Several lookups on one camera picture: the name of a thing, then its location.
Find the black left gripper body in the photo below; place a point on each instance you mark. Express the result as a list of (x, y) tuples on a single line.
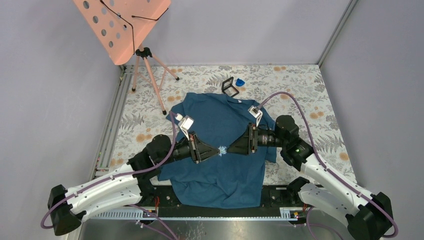
[(193, 143)]

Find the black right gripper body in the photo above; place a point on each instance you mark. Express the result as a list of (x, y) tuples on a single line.
[(253, 137)]

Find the blue shirt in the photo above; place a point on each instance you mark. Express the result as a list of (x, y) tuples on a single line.
[(227, 181)]

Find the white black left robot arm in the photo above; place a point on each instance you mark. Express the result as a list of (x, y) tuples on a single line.
[(129, 184)]

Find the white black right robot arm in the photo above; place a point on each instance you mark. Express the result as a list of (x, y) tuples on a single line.
[(367, 216)]

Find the small blue brooch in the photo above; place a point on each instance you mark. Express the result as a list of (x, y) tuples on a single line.
[(239, 82)]

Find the black square brooch box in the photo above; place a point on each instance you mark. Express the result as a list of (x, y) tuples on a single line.
[(228, 88)]

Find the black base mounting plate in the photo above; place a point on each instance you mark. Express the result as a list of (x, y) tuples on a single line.
[(272, 196)]

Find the floral patterned table mat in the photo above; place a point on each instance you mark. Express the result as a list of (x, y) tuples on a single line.
[(297, 90)]

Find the pink music stand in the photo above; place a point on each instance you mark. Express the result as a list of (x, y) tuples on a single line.
[(121, 26)]

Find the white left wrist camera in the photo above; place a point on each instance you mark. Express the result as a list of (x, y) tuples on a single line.
[(184, 124)]

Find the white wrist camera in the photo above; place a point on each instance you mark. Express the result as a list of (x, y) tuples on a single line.
[(184, 124), (256, 113)]

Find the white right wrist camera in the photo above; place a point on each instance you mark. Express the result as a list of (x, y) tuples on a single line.
[(256, 113)]

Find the white slotted cable duct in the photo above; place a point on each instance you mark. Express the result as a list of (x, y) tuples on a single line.
[(190, 213)]

